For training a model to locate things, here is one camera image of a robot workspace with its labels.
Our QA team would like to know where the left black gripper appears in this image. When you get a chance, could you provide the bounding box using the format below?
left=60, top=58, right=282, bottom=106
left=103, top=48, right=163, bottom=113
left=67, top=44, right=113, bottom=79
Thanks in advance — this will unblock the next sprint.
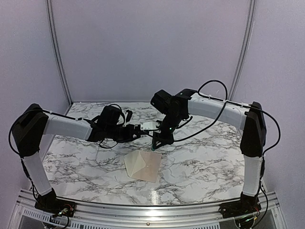
left=106, top=124, right=141, bottom=144

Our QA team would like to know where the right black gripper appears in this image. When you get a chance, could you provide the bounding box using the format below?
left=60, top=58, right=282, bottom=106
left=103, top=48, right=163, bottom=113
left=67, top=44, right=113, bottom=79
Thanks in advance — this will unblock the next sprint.
left=152, top=111, right=185, bottom=149

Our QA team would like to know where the cream envelope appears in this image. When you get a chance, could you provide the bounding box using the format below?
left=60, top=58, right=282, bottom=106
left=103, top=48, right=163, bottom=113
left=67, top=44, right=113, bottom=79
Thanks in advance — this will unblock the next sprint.
left=124, top=150, right=162, bottom=183

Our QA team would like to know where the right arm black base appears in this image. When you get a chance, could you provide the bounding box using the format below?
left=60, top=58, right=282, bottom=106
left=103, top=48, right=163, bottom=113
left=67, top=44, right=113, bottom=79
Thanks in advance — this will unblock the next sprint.
left=218, top=192, right=262, bottom=219

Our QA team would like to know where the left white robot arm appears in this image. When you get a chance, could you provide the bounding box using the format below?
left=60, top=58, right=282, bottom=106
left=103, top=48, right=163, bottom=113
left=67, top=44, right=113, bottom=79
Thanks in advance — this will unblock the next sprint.
left=8, top=104, right=141, bottom=212

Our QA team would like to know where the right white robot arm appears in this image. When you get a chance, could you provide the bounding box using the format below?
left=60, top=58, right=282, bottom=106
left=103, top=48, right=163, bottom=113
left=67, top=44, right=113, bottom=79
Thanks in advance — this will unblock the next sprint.
left=151, top=89, right=266, bottom=214

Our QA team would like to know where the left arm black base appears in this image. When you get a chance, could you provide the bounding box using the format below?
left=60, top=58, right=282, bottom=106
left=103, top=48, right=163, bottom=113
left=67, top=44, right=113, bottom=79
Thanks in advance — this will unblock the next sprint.
left=35, top=188, right=76, bottom=217

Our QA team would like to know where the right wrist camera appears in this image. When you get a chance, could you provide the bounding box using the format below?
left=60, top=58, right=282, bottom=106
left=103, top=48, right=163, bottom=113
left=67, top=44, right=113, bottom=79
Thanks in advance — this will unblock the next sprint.
left=140, top=121, right=160, bottom=132

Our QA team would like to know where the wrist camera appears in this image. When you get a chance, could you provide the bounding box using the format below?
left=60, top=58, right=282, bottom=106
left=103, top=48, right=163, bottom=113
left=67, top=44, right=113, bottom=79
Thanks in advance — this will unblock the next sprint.
left=140, top=121, right=160, bottom=132
left=123, top=110, right=133, bottom=125

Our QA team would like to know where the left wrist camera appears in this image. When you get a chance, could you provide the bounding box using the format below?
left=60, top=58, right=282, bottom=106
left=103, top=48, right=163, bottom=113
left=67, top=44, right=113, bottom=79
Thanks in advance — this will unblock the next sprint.
left=123, top=110, right=133, bottom=125

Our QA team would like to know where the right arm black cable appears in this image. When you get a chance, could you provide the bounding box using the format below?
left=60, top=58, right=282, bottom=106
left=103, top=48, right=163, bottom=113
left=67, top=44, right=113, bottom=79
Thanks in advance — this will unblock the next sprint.
left=166, top=80, right=282, bottom=156

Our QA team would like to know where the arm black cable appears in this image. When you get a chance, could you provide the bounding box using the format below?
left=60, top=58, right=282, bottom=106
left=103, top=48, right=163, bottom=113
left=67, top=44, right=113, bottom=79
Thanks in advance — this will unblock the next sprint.
left=166, top=80, right=282, bottom=156
left=8, top=112, right=120, bottom=156

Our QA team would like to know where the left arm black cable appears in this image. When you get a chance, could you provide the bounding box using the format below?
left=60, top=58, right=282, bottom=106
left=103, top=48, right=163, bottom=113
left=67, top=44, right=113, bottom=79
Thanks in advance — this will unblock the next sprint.
left=8, top=112, right=120, bottom=156

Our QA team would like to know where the curved aluminium front rail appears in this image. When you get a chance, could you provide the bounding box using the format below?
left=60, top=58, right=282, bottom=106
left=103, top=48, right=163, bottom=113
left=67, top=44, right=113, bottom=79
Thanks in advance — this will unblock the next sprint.
left=8, top=190, right=287, bottom=229

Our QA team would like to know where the right aluminium corner post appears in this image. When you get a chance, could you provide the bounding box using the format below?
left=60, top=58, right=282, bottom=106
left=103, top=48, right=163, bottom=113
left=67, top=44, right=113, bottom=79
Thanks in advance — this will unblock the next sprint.
left=228, top=0, right=257, bottom=100

